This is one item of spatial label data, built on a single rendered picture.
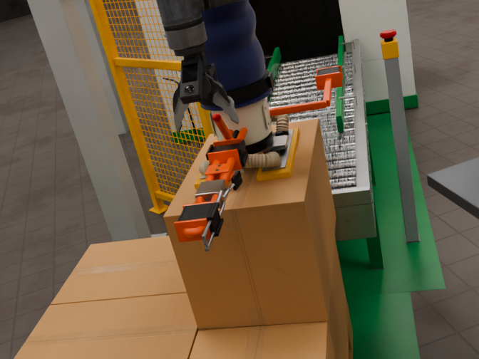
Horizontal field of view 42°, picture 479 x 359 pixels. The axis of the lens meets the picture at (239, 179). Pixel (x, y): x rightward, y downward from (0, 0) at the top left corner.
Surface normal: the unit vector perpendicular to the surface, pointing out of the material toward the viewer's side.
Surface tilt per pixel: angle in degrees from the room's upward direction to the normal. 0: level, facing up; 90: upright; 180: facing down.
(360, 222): 90
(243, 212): 90
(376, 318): 0
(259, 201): 0
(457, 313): 0
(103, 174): 90
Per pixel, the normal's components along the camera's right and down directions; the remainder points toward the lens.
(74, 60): -0.15, 0.45
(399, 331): -0.22, -0.88
